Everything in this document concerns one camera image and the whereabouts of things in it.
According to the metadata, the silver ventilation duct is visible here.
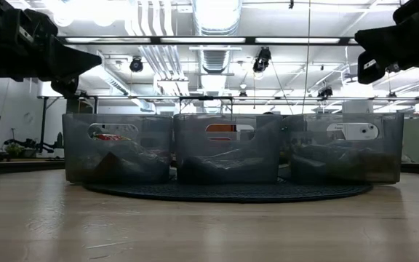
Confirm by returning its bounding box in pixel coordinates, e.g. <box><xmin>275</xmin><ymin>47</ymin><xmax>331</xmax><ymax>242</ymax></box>
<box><xmin>191</xmin><ymin>0</ymin><xmax>243</xmax><ymax>36</ymax></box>

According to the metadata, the thin hanging cable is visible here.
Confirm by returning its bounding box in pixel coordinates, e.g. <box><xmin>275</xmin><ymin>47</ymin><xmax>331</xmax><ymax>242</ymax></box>
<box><xmin>301</xmin><ymin>0</ymin><xmax>312</xmax><ymax>116</ymax></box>

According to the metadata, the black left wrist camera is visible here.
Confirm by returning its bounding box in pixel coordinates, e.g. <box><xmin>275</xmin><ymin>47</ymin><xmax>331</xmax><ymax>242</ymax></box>
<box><xmin>51</xmin><ymin>78</ymin><xmax>80</xmax><ymax>98</ymax></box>

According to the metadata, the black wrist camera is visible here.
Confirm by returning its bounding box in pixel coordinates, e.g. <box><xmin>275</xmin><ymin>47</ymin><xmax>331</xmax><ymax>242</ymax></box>
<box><xmin>51</xmin><ymin>78</ymin><xmax>80</xmax><ymax>98</ymax></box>
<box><xmin>357</xmin><ymin>50</ymin><xmax>386</xmax><ymax>85</ymax></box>

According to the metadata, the orange box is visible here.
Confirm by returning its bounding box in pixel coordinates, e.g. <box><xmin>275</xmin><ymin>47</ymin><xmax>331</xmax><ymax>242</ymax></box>
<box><xmin>205</xmin><ymin>124</ymin><xmax>238</xmax><ymax>142</ymax></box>

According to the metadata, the white box appliance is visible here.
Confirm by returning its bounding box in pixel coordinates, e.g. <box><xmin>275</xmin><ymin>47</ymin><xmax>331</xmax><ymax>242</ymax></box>
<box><xmin>341</xmin><ymin>122</ymin><xmax>380</xmax><ymax>141</ymax></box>

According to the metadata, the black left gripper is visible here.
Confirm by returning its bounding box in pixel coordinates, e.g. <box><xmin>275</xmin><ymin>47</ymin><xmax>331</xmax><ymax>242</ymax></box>
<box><xmin>0</xmin><ymin>7</ymin><xmax>103</xmax><ymax>83</ymax></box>

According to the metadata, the translucent grey plastic bin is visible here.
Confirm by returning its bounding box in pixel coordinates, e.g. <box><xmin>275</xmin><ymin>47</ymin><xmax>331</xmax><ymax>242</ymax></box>
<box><xmin>62</xmin><ymin>113</ymin><xmax>175</xmax><ymax>185</ymax></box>
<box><xmin>281</xmin><ymin>111</ymin><xmax>405</xmax><ymax>185</ymax></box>
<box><xmin>172</xmin><ymin>113</ymin><xmax>284</xmax><ymax>185</ymax></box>

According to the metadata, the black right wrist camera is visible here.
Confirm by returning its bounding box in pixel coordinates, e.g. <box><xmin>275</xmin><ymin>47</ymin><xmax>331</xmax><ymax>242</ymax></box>
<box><xmin>357</xmin><ymin>50</ymin><xmax>386</xmax><ymax>85</ymax></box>

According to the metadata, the red Chewy granola bar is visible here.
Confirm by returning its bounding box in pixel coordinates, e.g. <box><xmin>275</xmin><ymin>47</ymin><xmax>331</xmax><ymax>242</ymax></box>
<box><xmin>91</xmin><ymin>132</ymin><xmax>133</xmax><ymax>143</ymax></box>

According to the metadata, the round dark woven placemat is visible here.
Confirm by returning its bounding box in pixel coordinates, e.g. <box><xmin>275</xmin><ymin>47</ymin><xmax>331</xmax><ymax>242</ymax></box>
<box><xmin>82</xmin><ymin>178</ymin><xmax>374</xmax><ymax>204</ymax></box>

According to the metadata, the small potted plant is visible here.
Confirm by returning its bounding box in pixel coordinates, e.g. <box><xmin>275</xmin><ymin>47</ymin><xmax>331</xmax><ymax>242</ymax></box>
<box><xmin>5</xmin><ymin>143</ymin><xmax>25</xmax><ymax>158</ymax></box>

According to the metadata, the white column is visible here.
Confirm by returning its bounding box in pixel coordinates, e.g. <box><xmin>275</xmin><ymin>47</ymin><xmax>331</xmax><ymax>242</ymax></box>
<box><xmin>341</xmin><ymin>85</ymin><xmax>375</xmax><ymax>114</ymax></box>

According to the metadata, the black overhead light beam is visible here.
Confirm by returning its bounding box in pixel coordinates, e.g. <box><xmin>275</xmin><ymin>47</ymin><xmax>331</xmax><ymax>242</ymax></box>
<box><xmin>58</xmin><ymin>35</ymin><xmax>359</xmax><ymax>46</ymax></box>

